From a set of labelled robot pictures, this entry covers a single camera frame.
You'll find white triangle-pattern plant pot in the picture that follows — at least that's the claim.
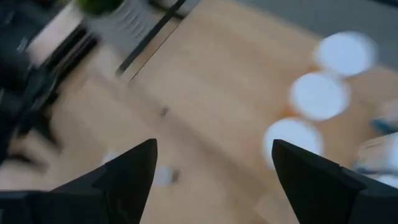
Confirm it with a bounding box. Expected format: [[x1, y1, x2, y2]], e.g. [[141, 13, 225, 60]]
[[82, 0, 162, 60]]

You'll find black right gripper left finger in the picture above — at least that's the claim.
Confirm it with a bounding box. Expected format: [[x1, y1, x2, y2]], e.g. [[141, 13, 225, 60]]
[[82, 138, 159, 224]]

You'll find orange pill bottle white cap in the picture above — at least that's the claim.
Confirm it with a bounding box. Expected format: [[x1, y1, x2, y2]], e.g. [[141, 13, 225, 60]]
[[312, 30, 379, 78], [287, 70, 352, 122], [262, 117, 325, 170]]

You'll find wooden background table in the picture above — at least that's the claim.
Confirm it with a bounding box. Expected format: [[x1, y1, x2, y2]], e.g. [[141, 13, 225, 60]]
[[114, 0, 398, 224]]

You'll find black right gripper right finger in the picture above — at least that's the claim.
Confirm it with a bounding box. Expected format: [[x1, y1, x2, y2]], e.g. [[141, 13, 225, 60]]
[[272, 139, 367, 224]]

